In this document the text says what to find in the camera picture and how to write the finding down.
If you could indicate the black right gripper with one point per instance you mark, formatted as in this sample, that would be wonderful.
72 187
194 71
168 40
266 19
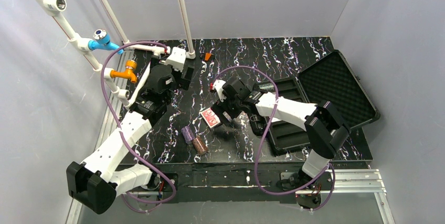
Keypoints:
226 115

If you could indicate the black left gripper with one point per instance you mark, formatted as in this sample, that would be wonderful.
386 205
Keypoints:
187 73

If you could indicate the red playing card deck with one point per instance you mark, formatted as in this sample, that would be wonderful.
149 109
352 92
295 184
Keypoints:
211 119

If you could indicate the purple poker chip stack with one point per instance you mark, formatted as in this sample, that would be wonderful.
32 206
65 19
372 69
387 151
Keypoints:
188 135

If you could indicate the orange black poker chip stack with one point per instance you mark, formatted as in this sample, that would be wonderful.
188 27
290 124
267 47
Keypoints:
200 146

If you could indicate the black poker set case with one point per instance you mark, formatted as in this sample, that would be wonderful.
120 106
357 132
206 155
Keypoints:
329 79

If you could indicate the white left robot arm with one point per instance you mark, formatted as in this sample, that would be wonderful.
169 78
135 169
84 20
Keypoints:
96 182

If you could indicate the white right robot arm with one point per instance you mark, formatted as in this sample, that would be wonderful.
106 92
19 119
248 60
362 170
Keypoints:
324 125

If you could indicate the small orange black clip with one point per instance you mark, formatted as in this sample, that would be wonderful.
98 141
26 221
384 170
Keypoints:
206 57

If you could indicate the orange plastic faucet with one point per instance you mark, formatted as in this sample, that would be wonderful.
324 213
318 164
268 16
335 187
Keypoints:
128 72

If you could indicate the blue plastic faucet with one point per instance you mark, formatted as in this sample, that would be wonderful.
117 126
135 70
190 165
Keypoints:
101 40

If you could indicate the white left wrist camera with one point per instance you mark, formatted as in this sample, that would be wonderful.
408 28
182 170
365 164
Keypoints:
176 59

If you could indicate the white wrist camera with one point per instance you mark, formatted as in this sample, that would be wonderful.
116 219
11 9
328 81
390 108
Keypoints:
217 87
176 59

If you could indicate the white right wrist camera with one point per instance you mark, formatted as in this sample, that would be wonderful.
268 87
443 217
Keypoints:
217 87

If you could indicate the aluminium rail frame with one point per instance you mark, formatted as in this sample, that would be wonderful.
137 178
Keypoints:
223 175

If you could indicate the white pvc pipe frame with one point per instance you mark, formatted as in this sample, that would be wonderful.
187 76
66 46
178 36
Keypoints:
55 9

